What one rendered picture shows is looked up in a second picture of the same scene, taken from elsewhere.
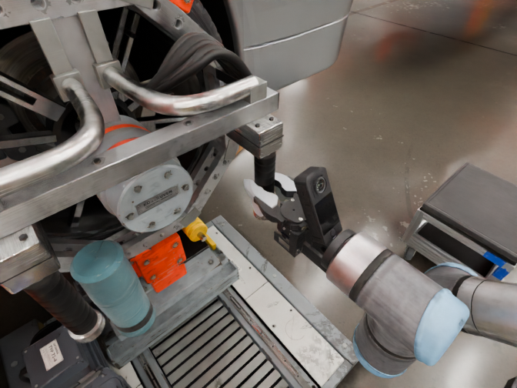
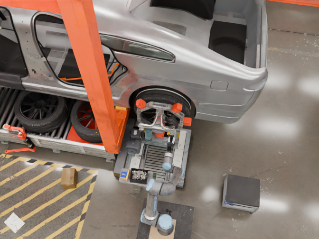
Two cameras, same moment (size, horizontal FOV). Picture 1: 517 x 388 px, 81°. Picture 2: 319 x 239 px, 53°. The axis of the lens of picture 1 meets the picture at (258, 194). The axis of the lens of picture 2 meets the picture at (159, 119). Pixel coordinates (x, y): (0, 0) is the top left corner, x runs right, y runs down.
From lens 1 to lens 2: 3.19 m
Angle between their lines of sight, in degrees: 33
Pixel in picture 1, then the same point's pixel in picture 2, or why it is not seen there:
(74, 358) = (137, 135)
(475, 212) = (235, 187)
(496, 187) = (252, 189)
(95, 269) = (147, 130)
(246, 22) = (198, 109)
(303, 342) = not seen: hidden behind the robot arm
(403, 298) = (165, 160)
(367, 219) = (229, 169)
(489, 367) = (205, 216)
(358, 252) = (167, 154)
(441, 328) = (164, 164)
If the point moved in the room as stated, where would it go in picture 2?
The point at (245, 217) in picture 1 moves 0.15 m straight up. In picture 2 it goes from (199, 136) to (200, 131)
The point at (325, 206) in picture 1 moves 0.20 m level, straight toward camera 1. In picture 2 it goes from (169, 147) to (152, 153)
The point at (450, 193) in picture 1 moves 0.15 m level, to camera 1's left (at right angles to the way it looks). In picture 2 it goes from (238, 179) to (229, 170)
